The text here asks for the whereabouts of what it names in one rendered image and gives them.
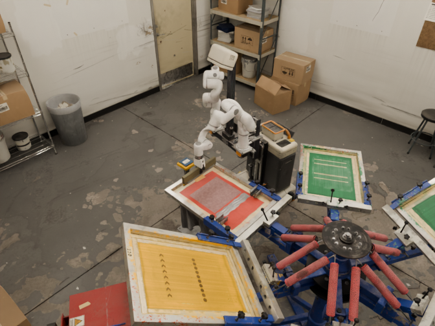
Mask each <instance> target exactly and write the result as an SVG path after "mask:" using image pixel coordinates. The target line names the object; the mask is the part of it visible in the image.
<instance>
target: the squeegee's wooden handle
mask: <svg viewBox="0 0 435 326"><path fill-rule="evenodd" d="M215 164H216V158H215V157H212V158H210V159H208V160H207V161H205V170H206V169H208V168H209V167H210V166H212V165H215ZM199 170H200V168H199V167H196V168H195V169H193V170H192V171H190V172H189V173H187V174H186V175H184V176H182V182H183V184H184V185H185V184H187V182H188V181H190V180H192V179H193V178H194V177H196V176H198V175H199ZM203 171H204V170H203Z"/></svg>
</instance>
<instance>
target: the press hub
mask: <svg viewBox="0 0 435 326"><path fill-rule="evenodd" d="M322 240H323V242H324V244H322V245H319V247H318V248H317V249H316V250H318V251H319V252H321V253H322V254H324V256H325V257H327V258H329V257H331V256H332V255H334V254H336V260H335V262H336V263H338V265H339V274H338V279H341V281H342V303H348V302H350V285H351V281H350V280H349V279H347V277H348V276H349V275H350V274H351V268H352V263H351V261H350V259H360V258H363V257H365V256H366V255H368V254H369V253H370V250H371V249H372V241H371V239H370V236H369V235H368V234H367V233H366V232H365V231H364V230H363V229H362V228H361V227H360V226H358V225H356V224H354V223H351V222H348V221H332V222H330V223H328V224H327V225H325V227H324V228H323V230H322ZM334 258H335V256H333V257H332V258H330V259H329V264H327V265H326V266H323V269H324V271H325V272H326V274H324V275H322V276H317V277H313V281H314V282H315V283H316V284H317V285H314V286H311V287H310V289H311V291H312V292H313V293H314V294H316V297H315V300H314V303H313V306H312V308H311V309H310V310H309V312H308V319H307V321H306V322H304V323H303V324H302V326H323V325H326V322H327V321H326V320H323V319H322V312H323V310H324V307H325V304H327V299H328V284H329V270H330V263H334ZM317 260H318V259H317V258H315V257H313V256H312V255H311V254H308V256H307V260H306V264H305V267H307V266H308V265H310V264H311V263H314V262H315V261H317ZM360 278H362V279H363V280H365V281H366V275H365V274H364V273H363V272H362V270H361V276H360Z"/></svg>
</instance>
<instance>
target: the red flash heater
mask: <svg viewBox="0 0 435 326"><path fill-rule="evenodd" d="M121 323H126V324H124V325H118V326H131V320H130V313H129V301H128V290H127V283H126V282H123V283H118V284H115V285H110V286H107V287H102V288H98V289H94V290H90V291H87V292H82V293H79V294H74V295H71V296H69V316H64V315H63V314H62V316H61V326H111V325H117V324H121Z"/></svg>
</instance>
